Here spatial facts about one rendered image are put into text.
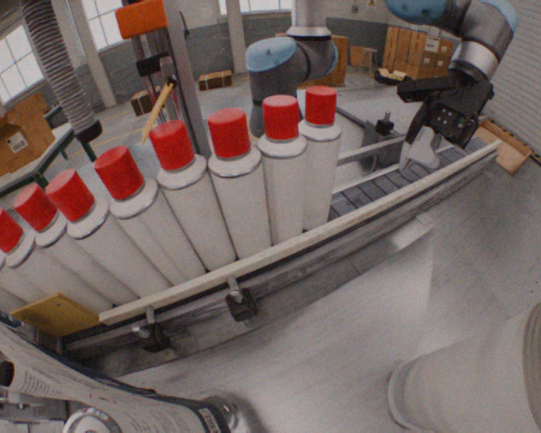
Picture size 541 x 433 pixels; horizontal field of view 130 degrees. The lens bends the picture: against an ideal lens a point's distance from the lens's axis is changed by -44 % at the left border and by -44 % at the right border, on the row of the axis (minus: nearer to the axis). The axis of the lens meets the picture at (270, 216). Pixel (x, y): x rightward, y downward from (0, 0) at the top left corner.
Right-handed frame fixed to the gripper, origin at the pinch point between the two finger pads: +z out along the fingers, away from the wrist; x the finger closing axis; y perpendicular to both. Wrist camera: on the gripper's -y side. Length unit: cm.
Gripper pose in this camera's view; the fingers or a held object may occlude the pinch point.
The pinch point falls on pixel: (401, 162)
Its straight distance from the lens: 44.2
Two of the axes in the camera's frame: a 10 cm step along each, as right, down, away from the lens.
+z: -4.0, 7.5, 5.3
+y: 4.2, 6.6, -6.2
